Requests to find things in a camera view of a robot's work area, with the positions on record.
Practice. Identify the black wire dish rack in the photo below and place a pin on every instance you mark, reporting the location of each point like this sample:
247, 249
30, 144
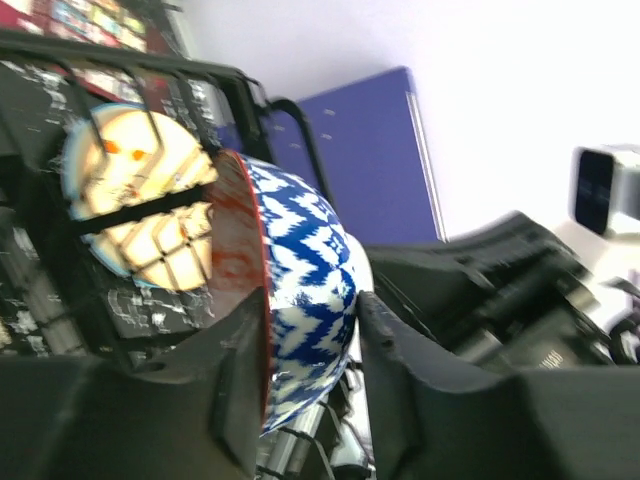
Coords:
166, 298

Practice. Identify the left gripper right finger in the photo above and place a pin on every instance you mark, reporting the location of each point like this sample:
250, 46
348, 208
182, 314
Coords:
435, 416

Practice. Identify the red card booklet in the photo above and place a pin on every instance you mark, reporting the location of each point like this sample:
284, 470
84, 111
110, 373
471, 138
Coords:
142, 26

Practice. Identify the blue patterned bowl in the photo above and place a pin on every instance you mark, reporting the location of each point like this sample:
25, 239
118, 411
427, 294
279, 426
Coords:
271, 230

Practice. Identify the white watermelon plate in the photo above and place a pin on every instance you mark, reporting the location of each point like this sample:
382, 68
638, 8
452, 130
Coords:
80, 137

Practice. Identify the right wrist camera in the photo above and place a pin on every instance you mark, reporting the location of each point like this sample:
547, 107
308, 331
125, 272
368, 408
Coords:
606, 189

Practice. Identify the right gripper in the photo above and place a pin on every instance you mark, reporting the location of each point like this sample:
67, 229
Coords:
510, 296

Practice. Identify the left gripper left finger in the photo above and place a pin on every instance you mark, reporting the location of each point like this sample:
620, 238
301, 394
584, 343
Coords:
194, 413

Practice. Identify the purple binder right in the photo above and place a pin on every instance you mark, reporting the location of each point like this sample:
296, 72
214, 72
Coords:
372, 145

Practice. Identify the beige bird plate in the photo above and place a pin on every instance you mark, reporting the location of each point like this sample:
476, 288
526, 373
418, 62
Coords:
138, 157

